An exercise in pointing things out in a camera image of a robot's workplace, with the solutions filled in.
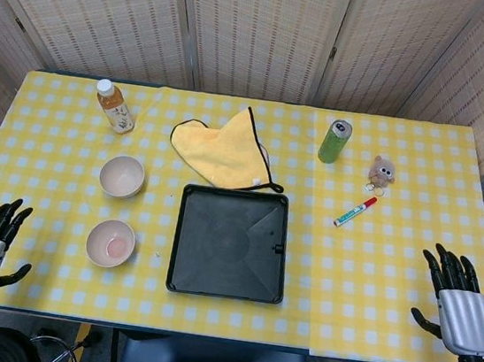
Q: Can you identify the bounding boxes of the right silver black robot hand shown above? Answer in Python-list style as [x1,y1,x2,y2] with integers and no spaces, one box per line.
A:
[405,240,484,359]

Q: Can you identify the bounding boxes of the beige bowl with pink residue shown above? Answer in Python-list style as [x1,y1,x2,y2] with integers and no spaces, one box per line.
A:
[83,215,138,272]

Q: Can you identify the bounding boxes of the black square plastic tray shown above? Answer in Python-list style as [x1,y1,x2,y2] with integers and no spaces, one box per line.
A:
[163,180,298,308]

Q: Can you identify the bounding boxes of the yellow white checkered tablecloth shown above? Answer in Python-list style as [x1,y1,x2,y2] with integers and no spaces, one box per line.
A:
[0,64,484,362]

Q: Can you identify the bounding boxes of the marker pen with red cap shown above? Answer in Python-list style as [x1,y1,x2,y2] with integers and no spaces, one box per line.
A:
[333,191,379,233]

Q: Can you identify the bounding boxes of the tea bottle with white cap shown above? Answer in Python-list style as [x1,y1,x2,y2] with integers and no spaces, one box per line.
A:
[90,77,142,137]

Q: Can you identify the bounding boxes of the green drink can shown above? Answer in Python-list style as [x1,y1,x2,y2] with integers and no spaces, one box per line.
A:
[316,116,355,167]

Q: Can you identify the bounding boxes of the yellow cloth with black trim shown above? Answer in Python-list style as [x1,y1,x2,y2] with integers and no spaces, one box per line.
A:
[164,96,296,197]

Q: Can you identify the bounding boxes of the woven folding screen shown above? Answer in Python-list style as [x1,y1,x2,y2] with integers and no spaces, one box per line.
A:
[0,0,484,250]

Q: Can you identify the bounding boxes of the black stool with chrome ring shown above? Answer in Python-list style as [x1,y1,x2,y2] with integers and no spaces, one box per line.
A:
[0,321,104,362]

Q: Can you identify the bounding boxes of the brown plush toy keychain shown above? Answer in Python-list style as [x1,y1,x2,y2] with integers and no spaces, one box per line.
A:
[361,153,398,199]

